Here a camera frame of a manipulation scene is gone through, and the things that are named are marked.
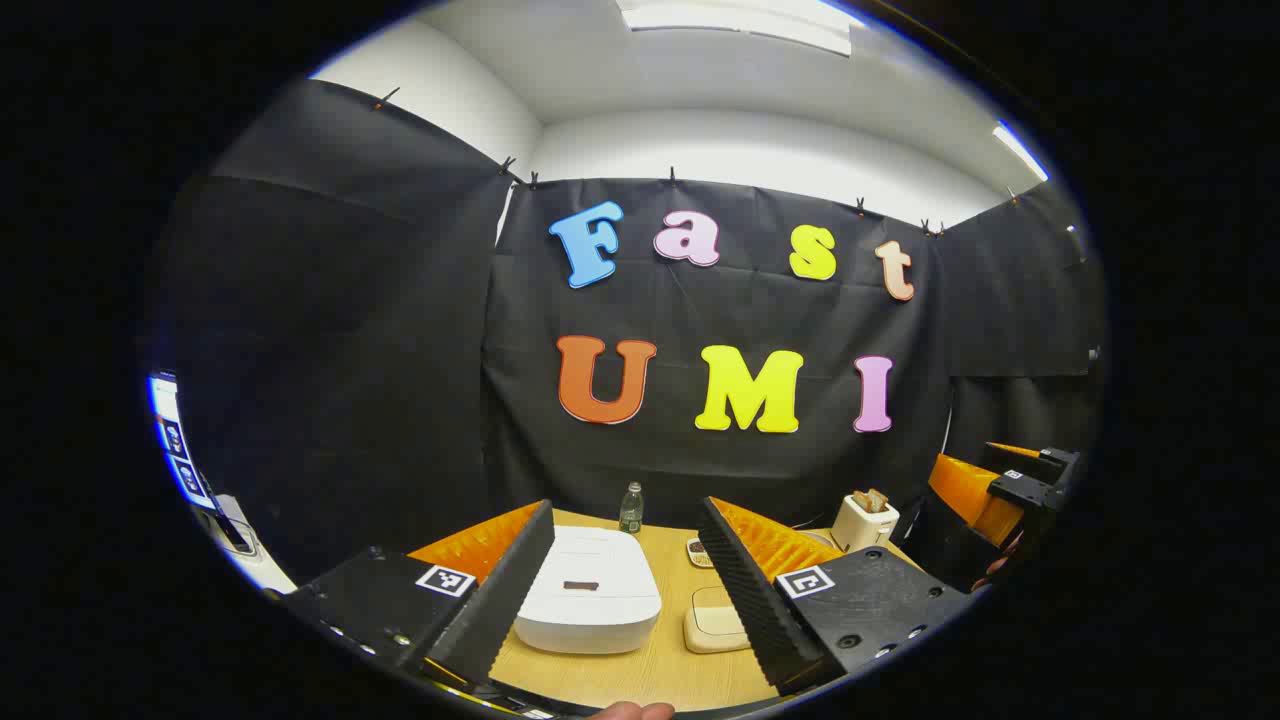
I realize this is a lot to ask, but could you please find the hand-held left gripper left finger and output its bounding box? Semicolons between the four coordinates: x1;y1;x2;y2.
285;498;557;691

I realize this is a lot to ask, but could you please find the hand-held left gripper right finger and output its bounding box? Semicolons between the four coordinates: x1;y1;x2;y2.
697;495;976;698

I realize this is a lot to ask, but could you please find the white rice cooker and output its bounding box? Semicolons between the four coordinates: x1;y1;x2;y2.
513;525;663;656

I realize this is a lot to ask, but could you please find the cream toaster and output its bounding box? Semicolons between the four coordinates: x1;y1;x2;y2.
831;492;901;553

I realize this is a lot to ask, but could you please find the white side table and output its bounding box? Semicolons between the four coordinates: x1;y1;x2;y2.
190;493;298;593

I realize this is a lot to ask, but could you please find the small ceiling light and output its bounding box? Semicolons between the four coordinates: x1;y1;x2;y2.
993;120;1051;183

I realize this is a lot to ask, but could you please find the white tagged panel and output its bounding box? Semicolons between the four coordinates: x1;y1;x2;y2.
148;372;216;511

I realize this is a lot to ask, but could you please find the long ceiling light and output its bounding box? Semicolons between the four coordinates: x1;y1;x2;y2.
615;0;853;57

